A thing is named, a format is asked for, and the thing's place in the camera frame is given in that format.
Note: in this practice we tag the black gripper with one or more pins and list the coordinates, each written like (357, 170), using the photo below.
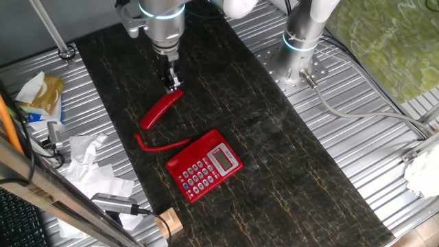
(168, 67)

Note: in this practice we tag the red telephone handset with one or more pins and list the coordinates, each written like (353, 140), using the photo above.
(159, 109)

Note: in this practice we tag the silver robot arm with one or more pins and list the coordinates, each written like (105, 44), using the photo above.
(164, 24)

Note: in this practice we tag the red telephone base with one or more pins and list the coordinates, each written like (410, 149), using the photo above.
(202, 166)

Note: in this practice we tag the twisted white tissue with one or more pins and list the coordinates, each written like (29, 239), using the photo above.
(84, 147)

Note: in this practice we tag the dark marble pattern mat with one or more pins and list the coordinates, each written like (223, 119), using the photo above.
(274, 154)

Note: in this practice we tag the large white tissue sheet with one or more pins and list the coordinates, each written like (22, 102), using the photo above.
(99, 185)

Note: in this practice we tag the yellow tissue box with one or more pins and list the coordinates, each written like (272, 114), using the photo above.
(48, 94)

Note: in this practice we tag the silver metal pole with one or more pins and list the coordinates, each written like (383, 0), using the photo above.
(51, 31)

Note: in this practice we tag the blue white tissue pack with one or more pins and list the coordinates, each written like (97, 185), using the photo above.
(44, 120)

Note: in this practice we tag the wooden block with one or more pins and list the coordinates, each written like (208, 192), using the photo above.
(169, 223)

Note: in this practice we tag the white tissue in box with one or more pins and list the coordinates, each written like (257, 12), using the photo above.
(31, 87)

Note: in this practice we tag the orange tube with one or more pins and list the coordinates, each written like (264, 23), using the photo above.
(8, 127)

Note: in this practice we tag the black keyboard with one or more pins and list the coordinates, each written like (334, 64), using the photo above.
(17, 223)

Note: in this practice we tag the green marble pattern sheet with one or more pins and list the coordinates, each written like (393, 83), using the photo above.
(384, 44)

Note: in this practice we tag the white crumpled cloth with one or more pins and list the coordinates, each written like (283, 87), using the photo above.
(423, 171)

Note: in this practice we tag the silver wrist side bracket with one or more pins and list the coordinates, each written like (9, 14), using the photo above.
(128, 22)

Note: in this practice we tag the small silver camera on stand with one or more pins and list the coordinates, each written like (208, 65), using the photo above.
(53, 133)

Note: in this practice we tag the silver ribbed camera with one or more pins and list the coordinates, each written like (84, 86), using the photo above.
(113, 203)

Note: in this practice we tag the aluminium frame beam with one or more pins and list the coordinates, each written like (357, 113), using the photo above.
(51, 195)

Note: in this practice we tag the aluminium frame bar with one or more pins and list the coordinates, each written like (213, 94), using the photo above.
(425, 144)

